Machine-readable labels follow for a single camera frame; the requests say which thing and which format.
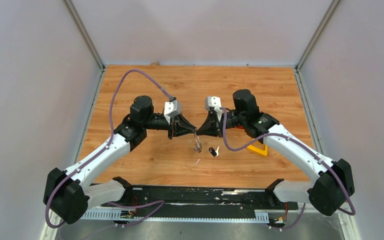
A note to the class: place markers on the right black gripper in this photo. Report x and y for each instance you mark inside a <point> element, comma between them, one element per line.
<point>211,126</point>

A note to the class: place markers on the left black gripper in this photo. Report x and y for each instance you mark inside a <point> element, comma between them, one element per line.
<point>182,127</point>

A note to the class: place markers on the black head silver key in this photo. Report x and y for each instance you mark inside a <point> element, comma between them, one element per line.
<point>214,151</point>

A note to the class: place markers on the silver keyring with clips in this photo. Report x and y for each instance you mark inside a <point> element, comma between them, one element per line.
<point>198,145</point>

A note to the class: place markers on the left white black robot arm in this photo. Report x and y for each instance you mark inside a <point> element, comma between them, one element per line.
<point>70,193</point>

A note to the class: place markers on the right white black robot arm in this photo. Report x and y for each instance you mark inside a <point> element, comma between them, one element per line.
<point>330,185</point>

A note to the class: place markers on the yellow triangular toy piece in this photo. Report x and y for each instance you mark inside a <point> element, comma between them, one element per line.
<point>261,150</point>

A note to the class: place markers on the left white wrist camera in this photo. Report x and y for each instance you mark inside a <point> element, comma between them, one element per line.
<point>171,109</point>

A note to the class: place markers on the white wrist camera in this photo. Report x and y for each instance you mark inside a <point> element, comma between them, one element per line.
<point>214,103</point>
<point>171,109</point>

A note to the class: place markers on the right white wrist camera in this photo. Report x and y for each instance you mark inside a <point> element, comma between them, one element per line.
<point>214,103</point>

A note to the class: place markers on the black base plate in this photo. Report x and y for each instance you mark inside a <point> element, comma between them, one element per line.
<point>205,202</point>

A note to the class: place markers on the white slotted cable duct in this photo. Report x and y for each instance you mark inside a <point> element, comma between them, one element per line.
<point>118,215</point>

